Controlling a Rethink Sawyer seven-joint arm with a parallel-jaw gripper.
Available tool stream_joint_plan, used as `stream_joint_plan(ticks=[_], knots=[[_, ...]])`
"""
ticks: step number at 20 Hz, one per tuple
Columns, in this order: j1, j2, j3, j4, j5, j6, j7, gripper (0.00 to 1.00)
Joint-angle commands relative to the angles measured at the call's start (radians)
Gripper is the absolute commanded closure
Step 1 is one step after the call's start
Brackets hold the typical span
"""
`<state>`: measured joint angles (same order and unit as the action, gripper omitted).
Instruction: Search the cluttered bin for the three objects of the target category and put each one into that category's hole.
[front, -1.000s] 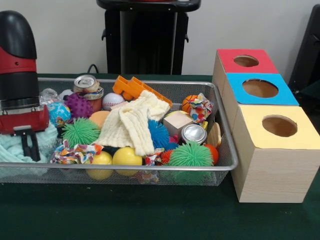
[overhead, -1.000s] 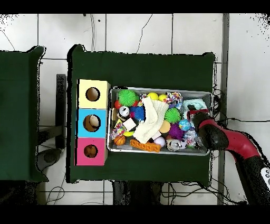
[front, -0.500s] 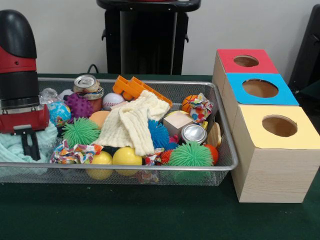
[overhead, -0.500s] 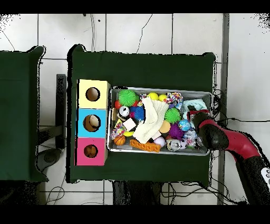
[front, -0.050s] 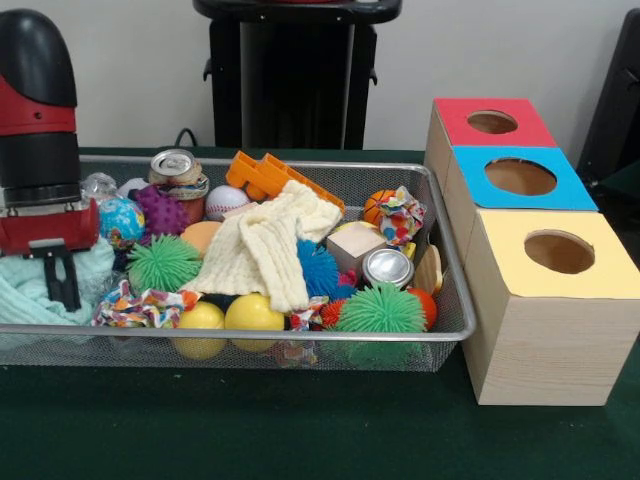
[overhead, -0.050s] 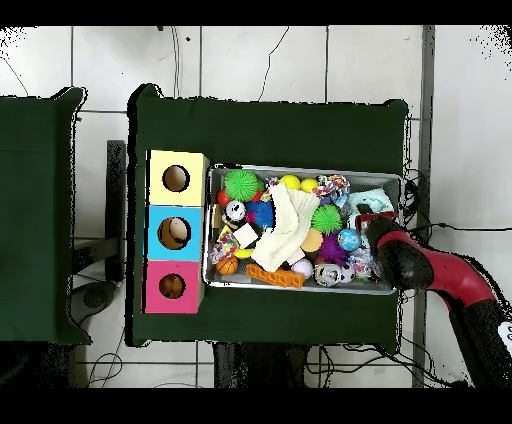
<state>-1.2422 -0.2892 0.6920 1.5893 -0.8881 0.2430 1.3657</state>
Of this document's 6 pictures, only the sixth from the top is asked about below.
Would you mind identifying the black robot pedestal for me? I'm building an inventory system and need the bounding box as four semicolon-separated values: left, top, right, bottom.
213;342;310;388

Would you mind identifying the silver drink can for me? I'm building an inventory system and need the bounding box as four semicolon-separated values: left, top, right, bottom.
222;200;248;230

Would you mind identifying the light blue cloth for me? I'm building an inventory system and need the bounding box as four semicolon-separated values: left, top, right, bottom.
345;188;396;250

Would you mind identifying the purple bumpy ball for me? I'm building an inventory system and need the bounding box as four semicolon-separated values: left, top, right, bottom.
318;233;349;267

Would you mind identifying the green spiky toy with eyes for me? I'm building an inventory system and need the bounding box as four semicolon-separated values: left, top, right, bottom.
310;202;344;235

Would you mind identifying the clear mesh bin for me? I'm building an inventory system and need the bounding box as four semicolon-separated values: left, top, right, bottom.
202;163;403;296

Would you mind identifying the cream knitted cloth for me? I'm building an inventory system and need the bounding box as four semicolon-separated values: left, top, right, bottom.
250;182;321;273

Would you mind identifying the wooden box with three holes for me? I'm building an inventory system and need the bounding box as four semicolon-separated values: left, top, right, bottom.
142;149;210;315

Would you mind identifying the black power cable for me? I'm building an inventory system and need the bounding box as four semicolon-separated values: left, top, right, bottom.
404;222;512;238

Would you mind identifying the colourful patterned cloth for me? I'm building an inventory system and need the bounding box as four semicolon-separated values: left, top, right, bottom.
311;174;352;207

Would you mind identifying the orange plastic block tray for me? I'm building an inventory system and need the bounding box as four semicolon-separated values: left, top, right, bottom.
244;262;306;290

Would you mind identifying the tan plush toy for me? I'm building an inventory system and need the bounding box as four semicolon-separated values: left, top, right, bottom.
158;273;187;300

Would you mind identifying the dark green table cloth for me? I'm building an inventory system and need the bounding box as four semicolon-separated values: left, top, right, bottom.
0;86;93;346
125;82;410;354

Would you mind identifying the small globe ball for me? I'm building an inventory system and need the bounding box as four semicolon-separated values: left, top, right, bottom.
337;228;362;252

